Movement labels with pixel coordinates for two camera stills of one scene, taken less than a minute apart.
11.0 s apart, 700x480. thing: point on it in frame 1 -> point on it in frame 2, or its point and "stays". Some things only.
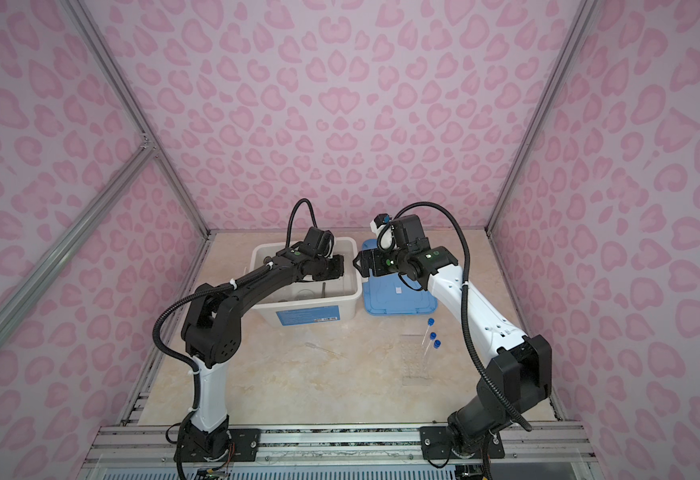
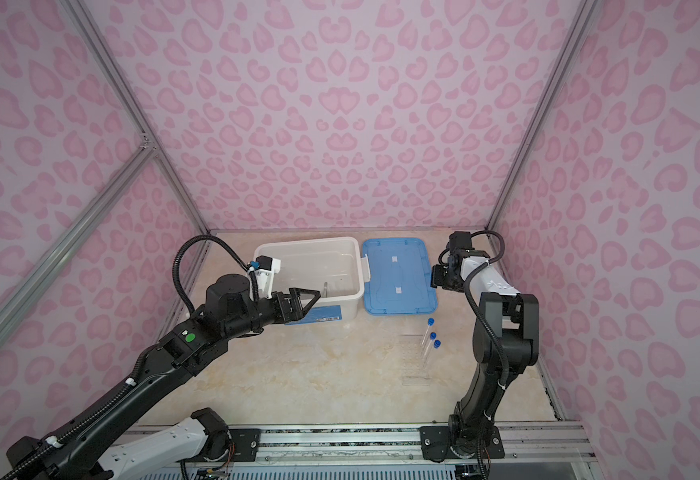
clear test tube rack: x=415 y=361 stays
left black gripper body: x=329 y=267 -> x=260 y=314
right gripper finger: x=365 y=262 -> x=440 y=277
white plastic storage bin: x=311 y=301 stays
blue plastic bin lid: x=389 y=295 stays
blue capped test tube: x=430 y=323 stays
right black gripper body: x=394 y=260 -> x=455 y=281
